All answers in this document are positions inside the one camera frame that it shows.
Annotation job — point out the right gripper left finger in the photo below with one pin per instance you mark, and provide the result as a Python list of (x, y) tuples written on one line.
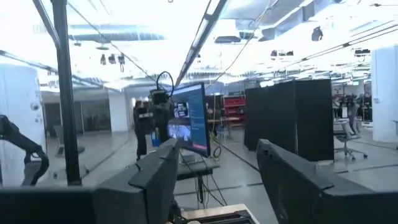
[(149, 189)]

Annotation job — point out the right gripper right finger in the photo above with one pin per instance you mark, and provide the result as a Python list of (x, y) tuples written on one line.
[(308, 193)]

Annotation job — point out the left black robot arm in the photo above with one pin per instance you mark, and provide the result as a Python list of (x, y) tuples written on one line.
[(143, 130)]

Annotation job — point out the computer monitor blue screen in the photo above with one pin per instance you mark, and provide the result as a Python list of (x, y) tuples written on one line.
[(192, 118)]

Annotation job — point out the grey desk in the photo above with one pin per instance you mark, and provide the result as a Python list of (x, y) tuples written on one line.
[(196, 168)]

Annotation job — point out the red shelf rack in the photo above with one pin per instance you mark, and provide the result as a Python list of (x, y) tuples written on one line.
[(234, 107)]

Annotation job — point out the grey office chair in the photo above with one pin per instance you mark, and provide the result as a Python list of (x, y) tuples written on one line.
[(349, 133)]

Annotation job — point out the black partition panel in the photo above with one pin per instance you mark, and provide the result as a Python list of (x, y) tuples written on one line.
[(289, 118)]

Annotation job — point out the white column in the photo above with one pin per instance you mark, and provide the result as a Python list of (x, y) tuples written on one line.
[(385, 93)]

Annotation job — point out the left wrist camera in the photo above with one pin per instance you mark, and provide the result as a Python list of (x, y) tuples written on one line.
[(159, 97)]

